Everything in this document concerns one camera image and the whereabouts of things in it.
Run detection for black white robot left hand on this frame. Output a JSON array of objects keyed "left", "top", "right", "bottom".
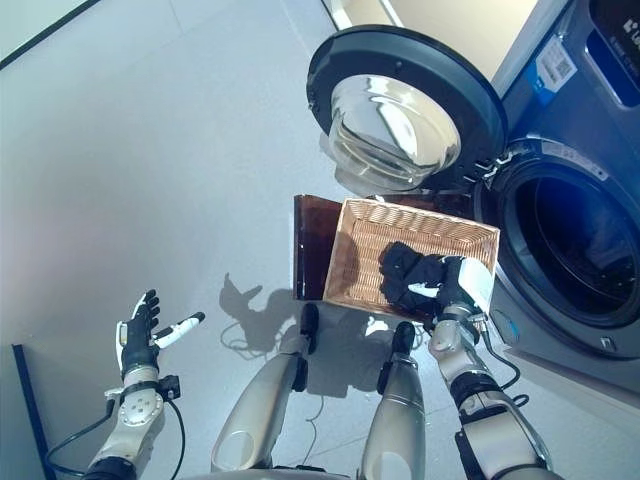
[{"left": 115, "top": 288, "right": 206, "bottom": 372}]

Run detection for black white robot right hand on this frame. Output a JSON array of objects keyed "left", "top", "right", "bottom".
[{"left": 407, "top": 254, "right": 494, "bottom": 321}]

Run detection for navy black garment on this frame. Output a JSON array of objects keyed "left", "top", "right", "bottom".
[{"left": 377, "top": 240, "right": 452, "bottom": 308}]

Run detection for dark grey washing machine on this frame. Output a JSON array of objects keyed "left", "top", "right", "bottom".
[{"left": 469, "top": 0, "right": 640, "bottom": 397}]

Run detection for large shallow wicker basket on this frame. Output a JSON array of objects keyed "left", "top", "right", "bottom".
[{"left": 321, "top": 197, "right": 502, "bottom": 324}]

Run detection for robot legs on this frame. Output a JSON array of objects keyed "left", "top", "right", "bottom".
[{"left": 219, "top": 319, "right": 322, "bottom": 467}]

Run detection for silver robot left leg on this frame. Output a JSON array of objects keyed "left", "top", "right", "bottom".
[{"left": 209, "top": 301, "right": 322, "bottom": 474}]

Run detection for silver robot leg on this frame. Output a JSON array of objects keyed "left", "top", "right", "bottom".
[
  {"left": 209, "top": 301, "right": 322, "bottom": 474},
  {"left": 359, "top": 320, "right": 428, "bottom": 480}
]

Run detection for silver robot right leg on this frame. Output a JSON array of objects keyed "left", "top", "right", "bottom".
[{"left": 359, "top": 320, "right": 428, "bottom": 480}]

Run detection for dark brown wooden stool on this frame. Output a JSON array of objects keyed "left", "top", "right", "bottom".
[{"left": 292, "top": 193, "right": 474, "bottom": 302}]

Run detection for silver robot torso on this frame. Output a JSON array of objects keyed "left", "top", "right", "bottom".
[{"left": 178, "top": 464, "right": 352, "bottom": 480}]

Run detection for round glass washer door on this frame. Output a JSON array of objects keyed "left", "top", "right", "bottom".
[{"left": 305, "top": 25, "right": 507, "bottom": 194}]

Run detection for blue QR code sticker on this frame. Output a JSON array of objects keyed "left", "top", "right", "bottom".
[{"left": 534, "top": 39, "right": 577, "bottom": 95}]

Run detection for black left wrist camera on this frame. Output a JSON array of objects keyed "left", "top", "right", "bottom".
[{"left": 158, "top": 373, "right": 182, "bottom": 401}]

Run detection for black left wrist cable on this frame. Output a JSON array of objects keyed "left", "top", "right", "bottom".
[{"left": 46, "top": 393, "right": 187, "bottom": 477}]

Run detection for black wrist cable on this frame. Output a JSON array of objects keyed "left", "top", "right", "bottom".
[
  {"left": 481, "top": 319, "right": 532, "bottom": 407},
  {"left": 46, "top": 393, "right": 187, "bottom": 477}
]

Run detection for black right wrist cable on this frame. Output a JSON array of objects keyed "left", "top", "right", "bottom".
[{"left": 481, "top": 319, "right": 532, "bottom": 407}]

